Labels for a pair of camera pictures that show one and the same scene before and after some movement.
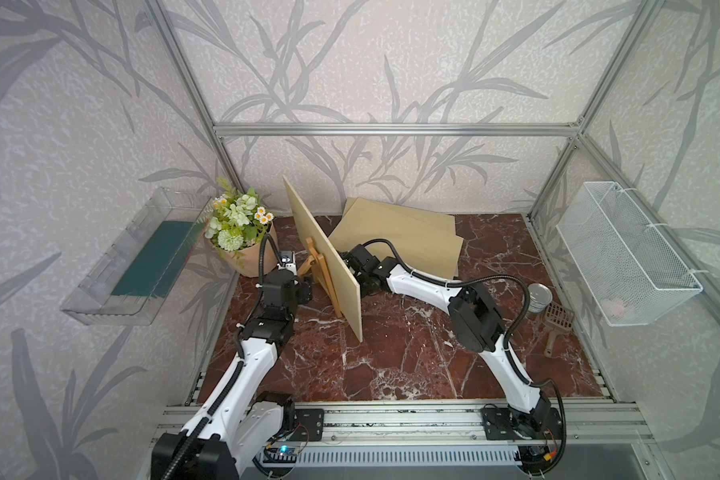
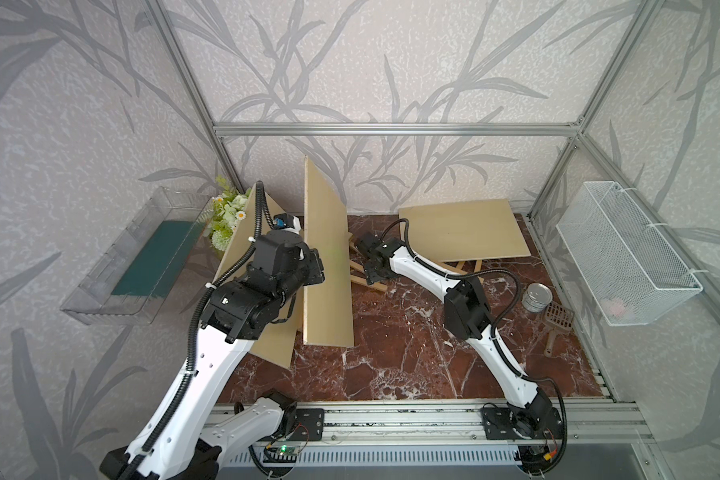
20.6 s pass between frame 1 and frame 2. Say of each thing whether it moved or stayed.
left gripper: moved
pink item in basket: stayed
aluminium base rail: stayed
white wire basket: stayed
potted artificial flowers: stayed
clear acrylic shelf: stayed
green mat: stayed
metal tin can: stayed
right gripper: moved
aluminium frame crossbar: stayed
